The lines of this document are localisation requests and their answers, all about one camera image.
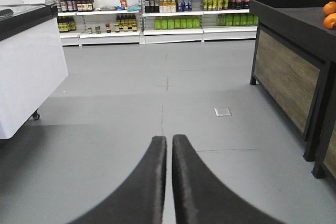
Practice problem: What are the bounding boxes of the orange fruit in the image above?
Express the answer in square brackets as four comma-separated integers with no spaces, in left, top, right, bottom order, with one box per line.
[323,1,336,16]
[323,13,336,30]

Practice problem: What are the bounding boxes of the orange fruit upper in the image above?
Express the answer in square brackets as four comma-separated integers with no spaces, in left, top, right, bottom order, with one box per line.
[323,1,336,16]

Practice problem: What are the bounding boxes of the white chest freezer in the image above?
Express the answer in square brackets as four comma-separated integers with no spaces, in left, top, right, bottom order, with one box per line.
[1,4,68,140]

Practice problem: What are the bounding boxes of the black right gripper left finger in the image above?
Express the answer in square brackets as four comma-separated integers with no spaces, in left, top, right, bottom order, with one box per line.
[71,136,167,223]

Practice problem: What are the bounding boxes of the black wooden produce stand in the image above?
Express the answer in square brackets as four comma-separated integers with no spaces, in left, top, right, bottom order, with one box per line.
[250,0,335,181]

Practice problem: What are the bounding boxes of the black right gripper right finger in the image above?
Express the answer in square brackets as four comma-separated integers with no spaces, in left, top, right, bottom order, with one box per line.
[172,134,280,223]

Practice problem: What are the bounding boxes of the steel floor socket plate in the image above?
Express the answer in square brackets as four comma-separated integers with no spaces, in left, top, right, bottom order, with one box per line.
[214,107,232,117]

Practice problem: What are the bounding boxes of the orange fruit lower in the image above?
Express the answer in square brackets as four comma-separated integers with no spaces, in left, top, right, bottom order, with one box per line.
[323,13,336,30]

